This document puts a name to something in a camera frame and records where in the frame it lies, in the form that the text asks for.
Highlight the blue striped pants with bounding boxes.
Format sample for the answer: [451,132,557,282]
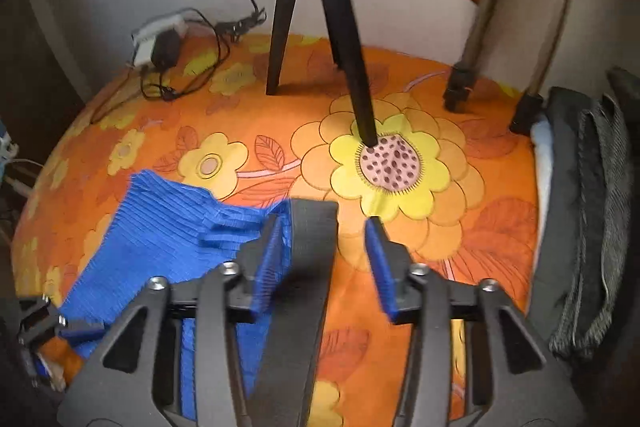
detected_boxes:
[58,169,340,427]

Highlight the orange floral bedsheet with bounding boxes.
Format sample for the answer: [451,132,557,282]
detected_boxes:
[12,36,538,426]

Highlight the tall silver tripod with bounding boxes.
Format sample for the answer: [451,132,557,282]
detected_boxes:
[442,0,570,135]

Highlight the stack of dark folded clothes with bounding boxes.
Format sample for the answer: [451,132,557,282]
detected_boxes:
[528,66,639,360]

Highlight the black power adapter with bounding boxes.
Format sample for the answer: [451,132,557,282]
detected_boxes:
[151,29,182,72]

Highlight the white power strip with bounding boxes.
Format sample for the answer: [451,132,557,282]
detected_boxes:
[131,13,188,68]

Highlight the small black tripod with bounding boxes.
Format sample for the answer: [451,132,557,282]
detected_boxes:
[264,0,380,148]

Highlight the black power cable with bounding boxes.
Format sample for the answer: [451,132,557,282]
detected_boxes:
[89,0,269,126]

